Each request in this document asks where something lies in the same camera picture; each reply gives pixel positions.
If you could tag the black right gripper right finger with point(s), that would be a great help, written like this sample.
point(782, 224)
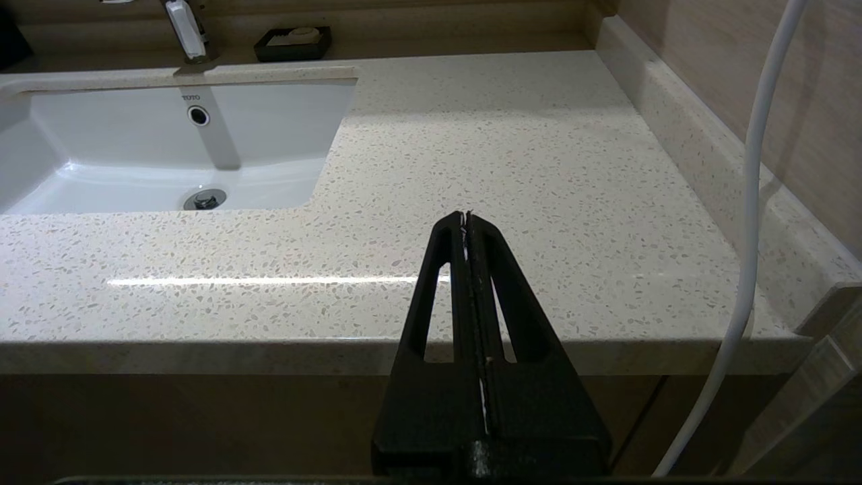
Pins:
point(539, 404)

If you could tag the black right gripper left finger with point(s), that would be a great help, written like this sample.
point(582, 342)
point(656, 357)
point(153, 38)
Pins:
point(404, 417)

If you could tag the black box housing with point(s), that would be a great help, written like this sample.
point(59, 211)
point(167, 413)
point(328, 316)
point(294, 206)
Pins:
point(13, 37)

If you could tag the chrome sink drain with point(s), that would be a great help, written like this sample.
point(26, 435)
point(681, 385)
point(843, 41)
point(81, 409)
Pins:
point(205, 199)

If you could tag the white sink basin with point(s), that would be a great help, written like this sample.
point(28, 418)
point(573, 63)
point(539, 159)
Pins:
point(269, 135)

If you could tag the sink overflow hole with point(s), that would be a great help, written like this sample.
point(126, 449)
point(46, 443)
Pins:
point(199, 116)

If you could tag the black soap dish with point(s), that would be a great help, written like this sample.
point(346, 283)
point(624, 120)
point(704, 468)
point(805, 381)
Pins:
point(269, 50)

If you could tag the beige soap bar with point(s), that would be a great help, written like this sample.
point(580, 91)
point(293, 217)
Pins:
point(303, 32)

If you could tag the chrome faucet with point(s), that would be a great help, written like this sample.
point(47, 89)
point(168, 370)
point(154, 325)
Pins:
point(185, 30)

